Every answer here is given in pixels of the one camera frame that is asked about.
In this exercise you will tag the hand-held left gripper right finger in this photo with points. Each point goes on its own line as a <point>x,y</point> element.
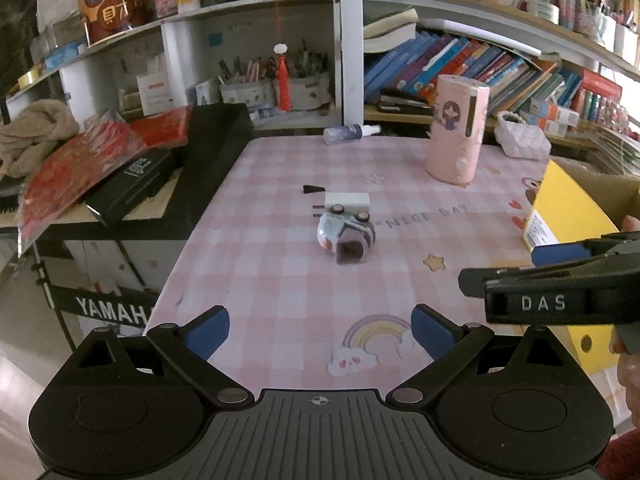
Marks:
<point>430,332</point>

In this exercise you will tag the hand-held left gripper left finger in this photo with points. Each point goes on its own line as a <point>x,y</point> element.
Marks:
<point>212,330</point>

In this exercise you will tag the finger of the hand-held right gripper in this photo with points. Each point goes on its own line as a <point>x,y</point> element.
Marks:
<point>475,280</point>
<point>552,253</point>

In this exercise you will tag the yellow cardboard box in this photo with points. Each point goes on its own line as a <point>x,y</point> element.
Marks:
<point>565,210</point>

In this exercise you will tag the blue grey toy car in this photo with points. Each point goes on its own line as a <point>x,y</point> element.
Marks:
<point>345,240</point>

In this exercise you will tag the white eraser block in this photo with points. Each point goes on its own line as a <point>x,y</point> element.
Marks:
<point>350,200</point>

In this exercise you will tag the small black brush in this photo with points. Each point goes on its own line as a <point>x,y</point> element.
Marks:
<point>312,189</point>

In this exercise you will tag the person's right forearm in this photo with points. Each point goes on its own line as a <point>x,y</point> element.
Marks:
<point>622,460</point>

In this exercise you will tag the person's right hand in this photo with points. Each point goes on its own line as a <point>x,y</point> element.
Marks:
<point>630,385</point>

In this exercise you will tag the pink checked tablecloth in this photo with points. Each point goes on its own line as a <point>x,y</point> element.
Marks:
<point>260,260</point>

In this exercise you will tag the black piano stand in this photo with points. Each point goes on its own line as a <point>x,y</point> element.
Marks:
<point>110,305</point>

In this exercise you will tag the white quilted bag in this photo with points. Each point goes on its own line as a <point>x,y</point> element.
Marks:
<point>522,137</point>

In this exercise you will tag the stack of magazines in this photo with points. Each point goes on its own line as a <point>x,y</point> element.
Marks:
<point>615,147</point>

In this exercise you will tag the pink cylindrical appliance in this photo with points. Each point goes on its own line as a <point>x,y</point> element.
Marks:
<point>452,155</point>

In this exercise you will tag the red marker box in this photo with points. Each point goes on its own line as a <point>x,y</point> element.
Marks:
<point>597,95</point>

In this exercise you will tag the long black box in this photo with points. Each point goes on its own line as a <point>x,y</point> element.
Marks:
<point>130,180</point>

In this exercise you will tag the black digital piano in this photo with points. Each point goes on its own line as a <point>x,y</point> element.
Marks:
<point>215,135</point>

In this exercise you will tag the small spray bottle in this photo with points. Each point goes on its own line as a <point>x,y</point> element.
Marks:
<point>345,134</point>

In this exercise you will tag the red plastic bag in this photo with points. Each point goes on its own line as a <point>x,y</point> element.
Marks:
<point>65,170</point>

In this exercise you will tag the row of leaning books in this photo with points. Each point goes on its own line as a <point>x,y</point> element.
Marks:
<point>450,60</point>

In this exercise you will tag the white pen cups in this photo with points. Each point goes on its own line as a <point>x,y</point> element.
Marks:
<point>620,35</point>

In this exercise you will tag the grey pen holder box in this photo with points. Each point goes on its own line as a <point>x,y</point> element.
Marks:
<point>310,92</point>
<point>247,94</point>

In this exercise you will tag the white round jar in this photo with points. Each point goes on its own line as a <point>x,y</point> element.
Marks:
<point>543,11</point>

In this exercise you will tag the white box red label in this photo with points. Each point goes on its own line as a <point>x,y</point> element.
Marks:
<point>154,94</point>

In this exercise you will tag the red hanging tassel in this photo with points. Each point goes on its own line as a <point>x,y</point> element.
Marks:
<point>284,85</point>

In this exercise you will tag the beige cloth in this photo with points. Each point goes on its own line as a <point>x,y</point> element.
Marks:
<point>35,130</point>

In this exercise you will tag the thick lying book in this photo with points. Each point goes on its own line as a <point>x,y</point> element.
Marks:
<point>390,25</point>

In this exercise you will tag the white shelf unit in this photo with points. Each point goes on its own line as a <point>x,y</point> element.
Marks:
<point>350,35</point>

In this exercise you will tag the fortune god figure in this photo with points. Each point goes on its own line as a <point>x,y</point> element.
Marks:
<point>105,5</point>

